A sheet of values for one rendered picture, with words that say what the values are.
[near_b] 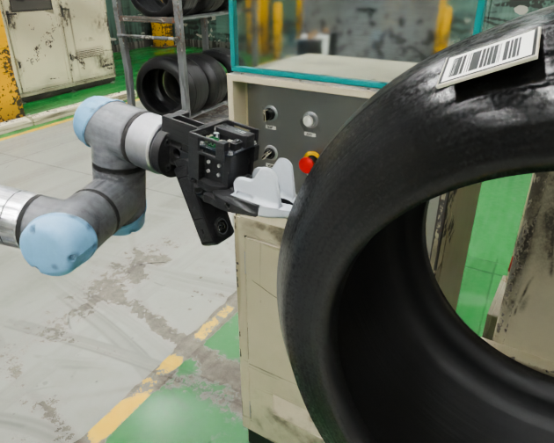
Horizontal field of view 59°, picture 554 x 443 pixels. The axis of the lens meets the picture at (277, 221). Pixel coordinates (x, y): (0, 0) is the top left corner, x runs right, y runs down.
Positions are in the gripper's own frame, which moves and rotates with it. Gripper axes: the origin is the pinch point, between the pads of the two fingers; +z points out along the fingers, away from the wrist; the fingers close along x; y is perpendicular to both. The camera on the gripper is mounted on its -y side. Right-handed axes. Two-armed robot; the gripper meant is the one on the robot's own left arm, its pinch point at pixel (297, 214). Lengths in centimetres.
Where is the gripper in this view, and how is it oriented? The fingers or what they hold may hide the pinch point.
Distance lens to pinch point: 57.6
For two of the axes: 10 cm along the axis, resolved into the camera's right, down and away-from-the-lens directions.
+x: 5.4, -3.8, 7.5
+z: 8.4, 3.5, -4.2
